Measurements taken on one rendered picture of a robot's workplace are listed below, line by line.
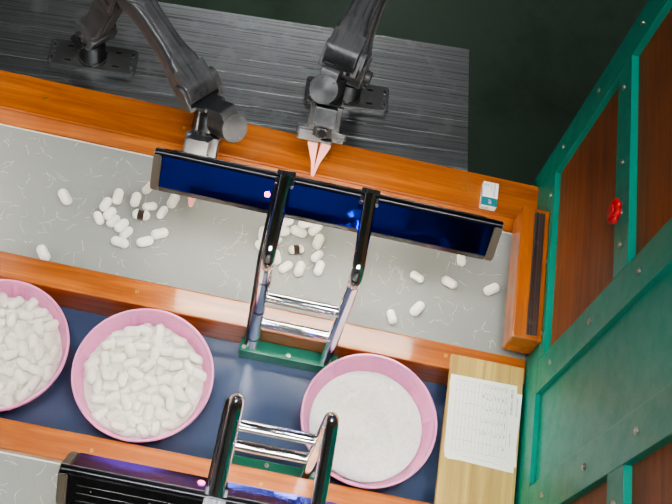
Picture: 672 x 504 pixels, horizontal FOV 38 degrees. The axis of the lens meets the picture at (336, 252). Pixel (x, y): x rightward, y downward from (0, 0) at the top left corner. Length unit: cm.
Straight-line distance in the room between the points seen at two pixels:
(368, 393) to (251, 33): 97
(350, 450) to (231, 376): 29
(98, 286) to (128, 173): 28
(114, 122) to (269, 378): 65
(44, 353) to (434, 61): 118
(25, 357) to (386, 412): 71
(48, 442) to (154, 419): 20
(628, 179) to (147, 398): 96
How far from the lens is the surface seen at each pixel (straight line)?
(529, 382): 196
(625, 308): 155
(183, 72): 190
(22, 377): 193
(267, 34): 243
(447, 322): 202
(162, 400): 189
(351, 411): 192
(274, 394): 197
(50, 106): 218
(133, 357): 193
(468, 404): 193
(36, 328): 196
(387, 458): 191
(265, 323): 184
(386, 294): 202
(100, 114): 216
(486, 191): 214
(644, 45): 179
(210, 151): 192
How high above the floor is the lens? 254
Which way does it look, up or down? 62 degrees down
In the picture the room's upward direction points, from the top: 17 degrees clockwise
